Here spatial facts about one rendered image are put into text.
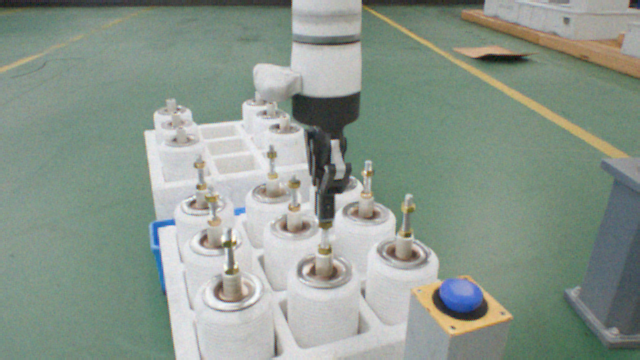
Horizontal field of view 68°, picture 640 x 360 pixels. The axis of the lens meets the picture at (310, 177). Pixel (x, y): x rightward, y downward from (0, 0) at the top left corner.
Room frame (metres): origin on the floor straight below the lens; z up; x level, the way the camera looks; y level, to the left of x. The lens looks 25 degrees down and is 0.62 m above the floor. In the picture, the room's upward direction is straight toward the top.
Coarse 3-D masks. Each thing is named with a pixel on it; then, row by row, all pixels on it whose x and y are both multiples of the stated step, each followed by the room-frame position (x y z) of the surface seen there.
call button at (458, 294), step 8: (448, 280) 0.38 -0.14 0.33; (456, 280) 0.38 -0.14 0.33; (464, 280) 0.38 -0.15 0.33; (440, 288) 0.37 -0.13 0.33; (448, 288) 0.37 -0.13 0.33; (456, 288) 0.37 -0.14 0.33; (464, 288) 0.37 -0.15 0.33; (472, 288) 0.37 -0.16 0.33; (448, 296) 0.36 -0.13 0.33; (456, 296) 0.36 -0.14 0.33; (464, 296) 0.36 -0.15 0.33; (472, 296) 0.36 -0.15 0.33; (480, 296) 0.36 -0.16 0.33; (448, 304) 0.36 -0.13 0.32; (456, 304) 0.35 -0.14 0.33; (464, 304) 0.35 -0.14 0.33; (472, 304) 0.35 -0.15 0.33
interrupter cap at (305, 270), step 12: (300, 264) 0.52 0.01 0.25; (312, 264) 0.52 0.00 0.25; (336, 264) 0.52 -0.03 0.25; (348, 264) 0.52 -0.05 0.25; (300, 276) 0.49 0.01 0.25; (312, 276) 0.49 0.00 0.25; (336, 276) 0.49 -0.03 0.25; (348, 276) 0.49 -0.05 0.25; (312, 288) 0.47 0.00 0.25; (324, 288) 0.47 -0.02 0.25; (336, 288) 0.47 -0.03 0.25
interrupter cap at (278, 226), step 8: (280, 216) 0.64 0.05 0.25; (304, 216) 0.64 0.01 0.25; (312, 216) 0.64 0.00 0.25; (272, 224) 0.62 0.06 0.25; (280, 224) 0.62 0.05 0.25; (304, 224) 0.62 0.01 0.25; (312, 224) 0.62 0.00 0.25; (272, 232) 0.60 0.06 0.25; (280, 232) 0.60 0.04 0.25; (288, 232) 0.60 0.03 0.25; (296, 232) 0.60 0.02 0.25; (304, 232) 0.60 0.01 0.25; (312, 232) 0.60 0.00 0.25; (288, 240) 0.58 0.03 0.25; (296, 240) 0.58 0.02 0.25
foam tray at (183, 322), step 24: (240, 216) 0.77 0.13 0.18; (168, 240) 0.69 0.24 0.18; (168, 264) 0.62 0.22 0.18; (264, 264) 0.65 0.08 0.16; (168, 288) 0.56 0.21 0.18; (192, 312) 0.51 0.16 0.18; (360, 312) 0.51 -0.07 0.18; (192, 336) 0.46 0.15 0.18; (288, 336) 0.46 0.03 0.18; (360, 336) 0.46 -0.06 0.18; (384, 336) 0.46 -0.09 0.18
